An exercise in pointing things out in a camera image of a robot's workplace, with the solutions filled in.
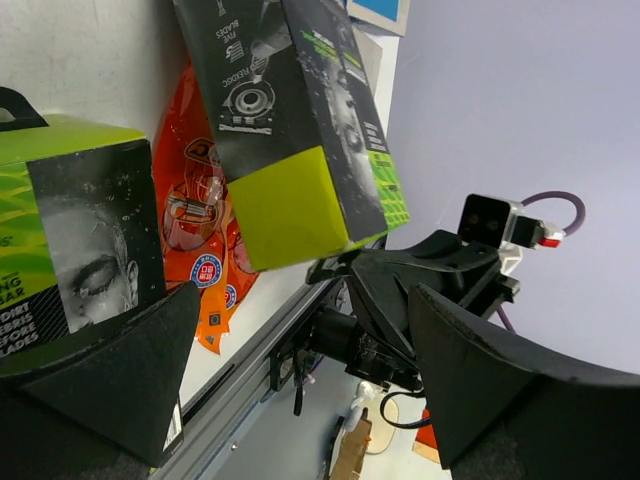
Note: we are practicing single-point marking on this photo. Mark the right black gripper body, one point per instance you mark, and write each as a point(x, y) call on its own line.
point(383, 337)

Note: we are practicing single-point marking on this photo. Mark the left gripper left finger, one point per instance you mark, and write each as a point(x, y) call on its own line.
point(98, 404)

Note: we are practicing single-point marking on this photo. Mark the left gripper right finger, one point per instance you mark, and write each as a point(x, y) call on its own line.
point(504, 407)

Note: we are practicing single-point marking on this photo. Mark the small black green razor box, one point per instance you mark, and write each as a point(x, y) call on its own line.
point(80, 246)

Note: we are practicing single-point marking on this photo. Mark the tall green black razor box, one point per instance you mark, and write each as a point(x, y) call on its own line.
point(295, 127)

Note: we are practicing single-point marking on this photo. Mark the orange razor bag lower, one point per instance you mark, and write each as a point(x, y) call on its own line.
point(220, 310)

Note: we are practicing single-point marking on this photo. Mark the orange razor bag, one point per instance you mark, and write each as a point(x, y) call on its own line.
point(200, 235)
point(220, 310)

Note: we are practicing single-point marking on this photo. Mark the orange razor bag upper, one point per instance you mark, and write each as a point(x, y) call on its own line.
point(200, 235)

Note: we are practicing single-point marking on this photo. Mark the blue white razor box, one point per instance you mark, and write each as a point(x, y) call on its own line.
point(380, 17)

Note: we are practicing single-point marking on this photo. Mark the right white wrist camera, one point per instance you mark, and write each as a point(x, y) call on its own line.
point(503, 225)

